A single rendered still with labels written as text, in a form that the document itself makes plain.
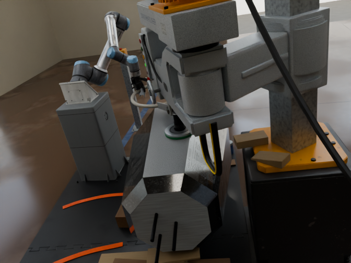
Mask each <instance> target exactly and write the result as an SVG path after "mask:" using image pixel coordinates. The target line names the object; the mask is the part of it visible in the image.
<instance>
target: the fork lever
mask: <svg viewBox="0 0 351 263"><path fill-rule="evenodd" d="M157 105H158V108H159V109H162V110H165V111H167V113H168V114H169V113H170V111H169V109H168V106H167V104H165V103H161V102H157ZM172 113H173V114H176V113H175V111H174V110H173V109H172Z"/></svg>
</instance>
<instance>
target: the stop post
mask: <svg viewBox="0 0 351 263"><path fill-rule="evenodd" d="M120 51H121V52H123V53H125V54H127V50H126V48H124V49H121V50H120ZM120 66H121V70H122V74H123V78H124V82H125V86H126V90H127V94H128V98H129V101H130V105H131V109H132V113H133V116H134V121H135V125H134V127H133V129H132V132H137V131H138V130H139V128H140V127H141V126H142V124H143V123H142V118H141V114H140V111H139V107H137V106H135V105H134V104H132V102H131V95H132V94H133V92H134V91H135V90H134V89H132V87H133V85H131V83H132V81H131V74H130V70H129V67H128V66H126V65H124V64H122V63H120ZM134 101H135V102H137V98H136V96H135V97H134Z"/></svg>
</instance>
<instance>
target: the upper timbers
mask: <svg viewBox="0 0 351 263"><path fill-rule="evenodd" d="M147 252H148V251H140V252H124V253H109V254H101V256H100V259H99V262H98V263H113V261H114V259H115V258H121V259H138V260H147ZM172 263H189V262H188V261H180V262H172Z"/></svg>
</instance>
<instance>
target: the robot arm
mask: <svg viewBox="0 0 351 263"><path fill-rule="evenodd" d="M104 21H105V23H106V24H107V33H108V40H107V42H106V45H105V47H104V49H103V51H102V54H101V56H100V58H99V60H98V62H97V65H95V66H94V67H93V68H92V67H90V64H89V63H88V62H87V61H77V62H75V65H74V69H73V75H72V79H71V80H70V81H85V82H86V83H88V82H90V83H92V84H95V85H97V86H104V85H105V84H106V82H107V80H108V74H107V73H108V71H107V68H108V66H109V64H110V61H111V59H113V60H115V61H118V62H120V63H122V64H124V65H126V66H128V67H129V70H130V74H131V81H132V83H131V85H133V87H132V89H135V90H139V89H140V90H141V91H140V92H139V96H141V95H144V97H145V92H146V91H145V86H144V84H143V82H142V80H143V81H147V78H142V77H140V76H141V71H140V68H139V63H138V58H137V56H134V55H131V56H129V55H127V54H125V53H123V52H121V51H120V50H119V41H120V39H121V37H122V35H123V33H124V31H125V30H127V29H128V28H129V26H130V20H129V19H128V18H127V17H125V16H123V15H121V14H119V13H118V12H115V11H110V12H108V13H106V15H105V17H104Z"/></svg>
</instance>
